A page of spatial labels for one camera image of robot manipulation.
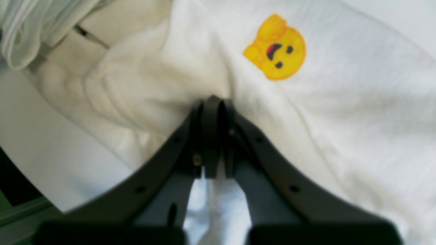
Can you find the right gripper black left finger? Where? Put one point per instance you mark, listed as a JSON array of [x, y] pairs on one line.
[[149, 207]]

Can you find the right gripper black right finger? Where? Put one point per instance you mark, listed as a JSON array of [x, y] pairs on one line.
[[285, 206]]

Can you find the white printed T-shirt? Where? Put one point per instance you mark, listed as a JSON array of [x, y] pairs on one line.
[[348, 100]]

